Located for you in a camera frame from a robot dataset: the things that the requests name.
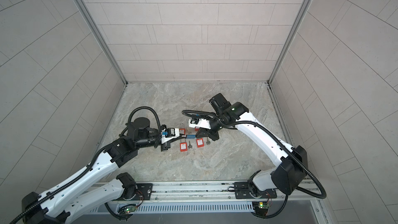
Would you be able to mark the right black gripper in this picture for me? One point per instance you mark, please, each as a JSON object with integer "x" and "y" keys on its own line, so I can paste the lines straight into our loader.
{"x": 209, "y": 132}

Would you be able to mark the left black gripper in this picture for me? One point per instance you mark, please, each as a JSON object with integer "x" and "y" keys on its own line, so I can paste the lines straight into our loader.
{"x": 163, "y": 147}

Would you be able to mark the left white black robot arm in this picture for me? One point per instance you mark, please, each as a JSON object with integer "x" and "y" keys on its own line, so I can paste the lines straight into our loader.
{"x": 70, "y": 199}

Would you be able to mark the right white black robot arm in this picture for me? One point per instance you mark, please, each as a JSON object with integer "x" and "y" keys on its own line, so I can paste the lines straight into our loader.
{"x": 291, "y": 172}

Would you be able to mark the left green circuit board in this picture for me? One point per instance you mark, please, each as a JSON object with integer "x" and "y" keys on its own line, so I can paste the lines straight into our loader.
{"x": 127, "y": 209}

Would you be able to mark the green circuit board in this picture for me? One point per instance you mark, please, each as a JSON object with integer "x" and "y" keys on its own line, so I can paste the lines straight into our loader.
{"x": 260, "y": 209}
{"x": 127, "y": 209}

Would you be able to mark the right green circuit board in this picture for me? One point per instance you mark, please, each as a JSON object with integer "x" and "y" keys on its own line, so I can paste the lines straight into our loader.
{"x": 260, "y": 209}

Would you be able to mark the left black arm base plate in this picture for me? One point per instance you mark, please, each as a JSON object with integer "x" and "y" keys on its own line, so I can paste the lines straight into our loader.
{"x": 142, "y": 191}

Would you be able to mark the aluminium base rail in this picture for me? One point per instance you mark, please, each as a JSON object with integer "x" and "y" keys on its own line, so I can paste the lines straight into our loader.
{"x": 200, "y": 191}

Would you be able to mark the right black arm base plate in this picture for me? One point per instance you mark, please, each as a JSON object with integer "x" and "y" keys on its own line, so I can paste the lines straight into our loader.
{"x": 242, "y": 191}

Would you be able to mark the white slotted cable duct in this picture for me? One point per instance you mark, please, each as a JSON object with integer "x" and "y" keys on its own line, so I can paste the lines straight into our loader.
{"x": 191, "y": 207}

